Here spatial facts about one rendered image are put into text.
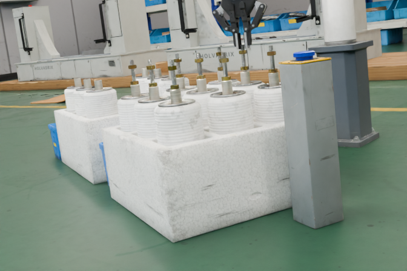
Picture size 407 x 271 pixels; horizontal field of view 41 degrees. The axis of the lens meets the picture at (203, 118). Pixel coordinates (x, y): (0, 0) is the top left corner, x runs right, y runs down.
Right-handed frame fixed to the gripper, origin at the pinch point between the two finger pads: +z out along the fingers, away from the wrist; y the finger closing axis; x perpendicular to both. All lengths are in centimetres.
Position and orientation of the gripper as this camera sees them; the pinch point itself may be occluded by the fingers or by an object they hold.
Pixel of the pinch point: (242, 40)
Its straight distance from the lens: 130.9
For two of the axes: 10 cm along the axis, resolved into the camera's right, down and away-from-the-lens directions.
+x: 3.6, -2.0, 9.1
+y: 9.3, -0.5, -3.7
